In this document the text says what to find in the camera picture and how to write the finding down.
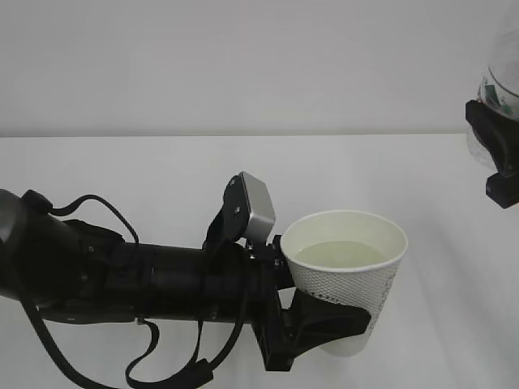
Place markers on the white paper cup green logo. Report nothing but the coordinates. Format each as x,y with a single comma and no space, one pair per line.
345,257

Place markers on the clear water bottle red label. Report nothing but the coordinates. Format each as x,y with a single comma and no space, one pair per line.
498,88

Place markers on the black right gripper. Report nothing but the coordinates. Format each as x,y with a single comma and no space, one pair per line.
499,136

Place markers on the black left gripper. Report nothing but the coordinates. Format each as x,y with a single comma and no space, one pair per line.
310,322

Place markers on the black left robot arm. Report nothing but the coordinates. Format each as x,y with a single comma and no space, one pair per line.
79,273

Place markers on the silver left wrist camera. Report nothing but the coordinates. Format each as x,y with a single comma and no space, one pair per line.
247,209

